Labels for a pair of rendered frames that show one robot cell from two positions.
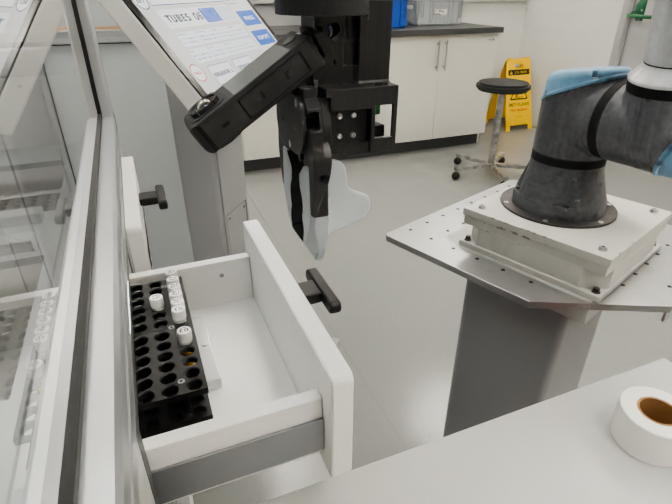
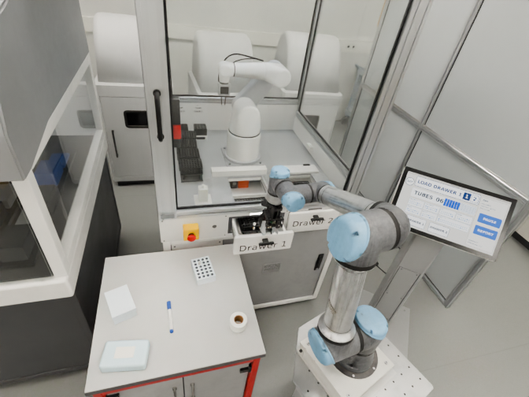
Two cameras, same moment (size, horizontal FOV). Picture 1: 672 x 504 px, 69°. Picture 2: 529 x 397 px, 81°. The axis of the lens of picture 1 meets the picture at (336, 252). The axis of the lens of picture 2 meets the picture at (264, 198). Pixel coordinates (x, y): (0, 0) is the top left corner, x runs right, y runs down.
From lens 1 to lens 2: 1.32 m
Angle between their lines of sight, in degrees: 74
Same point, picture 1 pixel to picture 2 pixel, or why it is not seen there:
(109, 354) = (231, 206)
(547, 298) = (300, 335)
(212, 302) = not seen: hidden behind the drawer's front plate
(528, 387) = not seen: hidden behind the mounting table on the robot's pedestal
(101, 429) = (219, 207)
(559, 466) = (234, 301)
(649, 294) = (301, 376)
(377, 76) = (271, 217)
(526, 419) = (248, 301)
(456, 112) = not seen: outside the picture
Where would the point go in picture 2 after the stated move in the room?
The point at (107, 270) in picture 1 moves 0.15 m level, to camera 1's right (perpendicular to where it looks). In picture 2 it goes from (251, 205) to (246, 225)
